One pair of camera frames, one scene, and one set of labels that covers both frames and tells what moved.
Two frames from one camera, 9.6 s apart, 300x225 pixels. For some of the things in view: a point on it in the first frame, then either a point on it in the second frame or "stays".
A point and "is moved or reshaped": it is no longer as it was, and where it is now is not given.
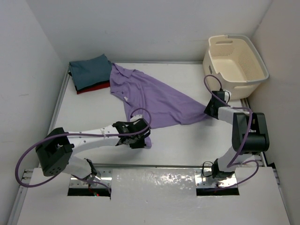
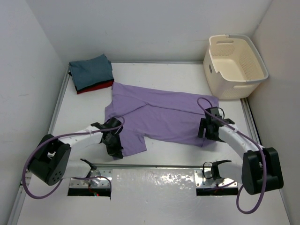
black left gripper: (139, 135) -> (115, 148)
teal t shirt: (85, 72) stays
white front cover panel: (156, 196) stays
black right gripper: (209, 108) -> (202, 129)
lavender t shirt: (153, 103) is moved or reshaped
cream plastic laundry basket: (235, 60) stays
